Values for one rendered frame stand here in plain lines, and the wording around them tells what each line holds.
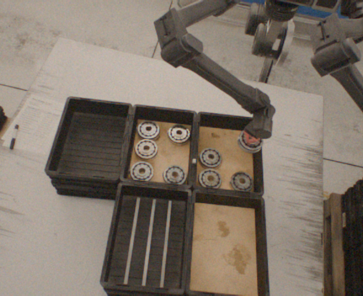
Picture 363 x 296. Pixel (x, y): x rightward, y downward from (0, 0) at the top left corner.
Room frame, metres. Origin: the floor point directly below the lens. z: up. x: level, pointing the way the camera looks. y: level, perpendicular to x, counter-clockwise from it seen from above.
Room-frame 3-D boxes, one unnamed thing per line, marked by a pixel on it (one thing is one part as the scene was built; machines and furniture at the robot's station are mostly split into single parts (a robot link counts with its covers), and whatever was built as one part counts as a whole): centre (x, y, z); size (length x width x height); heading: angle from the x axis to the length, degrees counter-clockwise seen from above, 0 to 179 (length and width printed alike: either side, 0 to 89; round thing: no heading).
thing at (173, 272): (0.40, 0.07, 0.87); 0.40 x 0.30 x 0.11; 4
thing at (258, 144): (0.83, -0.27, 1.04); 0.10 x 0.10 x 0.01
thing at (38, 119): (0.93, 0.75, 0.70); 0.33 x 0.23 x 0.01; 176
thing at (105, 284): (0.40, 0.07, 0.92); 0.40 x 0.30 x 0.02; 4
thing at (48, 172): (0.78, 0.40, 0.92); 0.40 x 0.30 x 0.02; 4
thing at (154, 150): (0.80, 0.16, 0.86); 0.10 x 0.10 x 0.01
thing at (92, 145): (0.78, 0.40, 0.87); 0.40 x 0.30 x 0.11; 4
